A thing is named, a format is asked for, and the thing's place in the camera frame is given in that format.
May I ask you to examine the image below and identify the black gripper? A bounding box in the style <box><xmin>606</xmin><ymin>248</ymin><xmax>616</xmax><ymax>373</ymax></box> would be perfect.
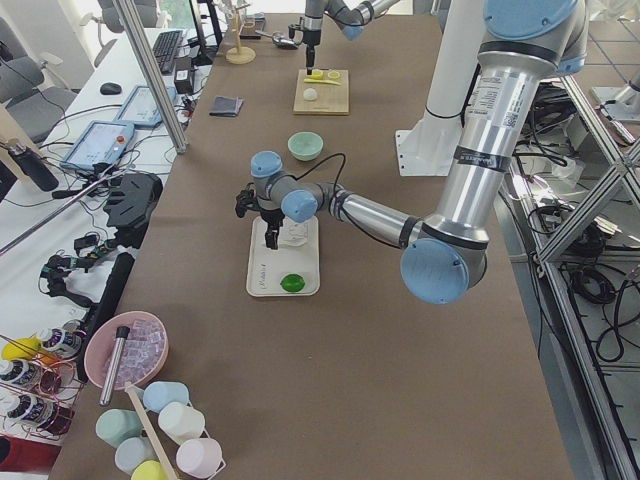
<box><xmin>259</xmin><ymin>206</ymin><xmax>285</xmax><ymax>249</ymax></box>
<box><xmin>303</xmin><ymin>30</ymin><xmax>320</xmax><ymax>69</ymax></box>

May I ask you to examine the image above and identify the white steamed bun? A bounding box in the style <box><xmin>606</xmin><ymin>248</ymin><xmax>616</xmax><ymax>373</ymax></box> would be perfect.
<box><xmin>303</xmin><ymin>88</ymin><xmax>318</xmax><ymax>101</ymax></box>

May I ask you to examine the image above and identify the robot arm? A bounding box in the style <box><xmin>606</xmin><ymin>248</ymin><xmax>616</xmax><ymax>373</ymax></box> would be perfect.
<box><xmin>236</xmin><ymin>1</ymin><xmax>588</xmax><ymax>304</ymax></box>
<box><xmin>299</xmin><ymin>0</ymin><xmax>396</xmax><ymax>73</ymax></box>

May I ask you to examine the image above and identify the mint green bowl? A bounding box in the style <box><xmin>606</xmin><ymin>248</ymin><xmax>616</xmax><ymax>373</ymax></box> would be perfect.
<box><xmin>287</xmin><ymin>131</ymin><xmax>324</xmax><ymax>162</ymax></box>

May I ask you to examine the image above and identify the pink bowl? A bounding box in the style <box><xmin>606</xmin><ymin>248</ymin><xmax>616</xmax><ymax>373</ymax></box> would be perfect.
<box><xmin>83</xmin><ymin>311</ymin><xmax>169</xmax><ymax>390</ymax></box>

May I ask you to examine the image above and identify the metal tube in bowl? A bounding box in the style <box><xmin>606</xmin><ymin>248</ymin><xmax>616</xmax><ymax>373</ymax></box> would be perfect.
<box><xmin>99</xmin><ymin>326</ymin><xmax>130</xmax><ymax>407</ymax></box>

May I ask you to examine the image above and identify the yellow plastic knife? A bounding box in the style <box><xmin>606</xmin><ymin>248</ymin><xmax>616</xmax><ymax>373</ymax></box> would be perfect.
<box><xmin>303</xmin><ymin>77</ymin><xmax>342</xmax><ymax>86</ymax></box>

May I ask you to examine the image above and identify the beige rabbit tray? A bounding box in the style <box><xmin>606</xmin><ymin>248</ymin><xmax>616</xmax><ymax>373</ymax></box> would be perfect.
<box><xmin>246</xmin><ymin>216</ymin><xmax>320</xmax><ymax>297</ymax></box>

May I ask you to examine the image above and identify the metal scoop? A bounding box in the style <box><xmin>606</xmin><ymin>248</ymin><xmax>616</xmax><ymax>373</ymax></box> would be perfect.
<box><xmin>256</xmin><ymin>30</ymin><xmax>299</xmax><ymax>50</ymax></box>

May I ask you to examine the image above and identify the bamboo cutting board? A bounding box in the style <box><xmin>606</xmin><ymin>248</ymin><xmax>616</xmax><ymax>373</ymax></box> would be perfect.
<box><xmin>293</xmin><ymin>69</ymin><xmax>350</xmax><ymax>115</ymax></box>

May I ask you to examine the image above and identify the green lime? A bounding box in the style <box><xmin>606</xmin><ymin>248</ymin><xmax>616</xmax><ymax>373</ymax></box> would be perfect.
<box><xmin>280</xmin><ymin>273</ymin><xmax>306</xmax><ymax>293</ymax></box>

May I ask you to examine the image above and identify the wooden mug tree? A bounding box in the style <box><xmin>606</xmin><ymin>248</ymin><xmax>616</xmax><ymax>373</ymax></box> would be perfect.
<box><xmin>220</xmin><ymin>1</ymin><xmax>256</xmax><ymax>65</ymax></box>

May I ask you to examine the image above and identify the grey folded cloth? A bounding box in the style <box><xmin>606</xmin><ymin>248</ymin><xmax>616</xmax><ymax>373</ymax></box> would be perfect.
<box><xmin>209</xmin><ymin>96</ymin><xmax>244</xmax><ymax>117</ymax></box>

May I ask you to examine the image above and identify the black keyboard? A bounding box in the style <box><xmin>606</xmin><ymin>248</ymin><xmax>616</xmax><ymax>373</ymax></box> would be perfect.
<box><xmin>152</xmin><ymin>30</ymin><xmax>183</xmax><ymax>75</ymax></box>

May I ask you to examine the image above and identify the far teach pendant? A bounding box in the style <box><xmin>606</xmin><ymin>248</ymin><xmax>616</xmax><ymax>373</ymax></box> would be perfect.
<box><xmin>114</xmin><ymin>85</ymin><xmax>162</xmax><ymax>129</ymax></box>

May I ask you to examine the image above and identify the teach pendant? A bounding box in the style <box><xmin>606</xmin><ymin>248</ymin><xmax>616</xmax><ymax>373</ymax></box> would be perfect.
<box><xmin>60</xmin><ymin>121</ymin><xmax>135</xmax><ymax>171</ymax></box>
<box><xmin>114</xmin><ymin>85</ymin><xmax>162</xmax><ymax>129</ymax></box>

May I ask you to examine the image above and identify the near teach pendant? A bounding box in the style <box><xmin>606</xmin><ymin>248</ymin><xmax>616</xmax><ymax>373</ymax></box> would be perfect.
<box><xmin>60</xmin><ymin>121</ymin><xmax>135</xmax><ymax>171</ymax></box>

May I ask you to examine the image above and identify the light blue cup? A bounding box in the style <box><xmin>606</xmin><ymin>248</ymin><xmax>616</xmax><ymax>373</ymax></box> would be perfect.
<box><xmin>143</xmin><ymin>381</ymin><xmax>190</xmax><ymax>413</ymax></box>

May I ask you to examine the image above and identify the black computer mouse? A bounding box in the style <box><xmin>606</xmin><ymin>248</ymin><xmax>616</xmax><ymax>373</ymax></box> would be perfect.
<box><xmin>100</xmin><ymin>82</ymin><xmax>122</xmax><ymax>96</ymax></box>

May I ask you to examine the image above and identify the white cup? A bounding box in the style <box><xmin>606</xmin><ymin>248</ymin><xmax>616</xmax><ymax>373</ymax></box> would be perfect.
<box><xmin>158</xmin><ymin>402</ymin><xmax>205</xmax><ymax>445</ymax></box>

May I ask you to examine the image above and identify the pink cup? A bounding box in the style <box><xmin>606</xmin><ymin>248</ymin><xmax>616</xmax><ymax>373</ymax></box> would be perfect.
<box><xmin>176</xmin><ymin>438</ymin><xmax>223</xmax><ymax>479</ymax></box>

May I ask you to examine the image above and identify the mint green cup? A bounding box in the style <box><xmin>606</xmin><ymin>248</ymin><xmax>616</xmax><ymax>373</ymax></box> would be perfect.
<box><xmin>95</xmin><ymin>409</ymin><xmax>143</xmax><ymax>448</ymax></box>

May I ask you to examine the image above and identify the black water bottle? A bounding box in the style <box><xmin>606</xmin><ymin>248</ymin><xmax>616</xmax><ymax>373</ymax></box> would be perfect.
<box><xmin>6</xmin><ymin>138</ymin><xmax>59</xmax><ymax>192</ymax></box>

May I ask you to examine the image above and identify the pale blue cup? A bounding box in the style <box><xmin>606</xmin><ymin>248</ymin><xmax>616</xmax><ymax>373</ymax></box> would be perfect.
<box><xmin>114</xmin><ymin>437</ymin><xmax>157</xmax><ymax>475</ymax></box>

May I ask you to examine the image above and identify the yellow cup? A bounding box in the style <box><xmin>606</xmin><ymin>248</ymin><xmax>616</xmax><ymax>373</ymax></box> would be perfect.
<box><xmin>131</xmin><ymin>460</ymin><xmax>168</xmax><ymax>480</ymax></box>

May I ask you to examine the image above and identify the aluminium frame post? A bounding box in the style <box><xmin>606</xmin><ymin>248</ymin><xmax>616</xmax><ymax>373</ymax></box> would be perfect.
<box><xmin>113</xmin><ymin>0</ymin><xmax>188</xmax><ymax>154</ymax></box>

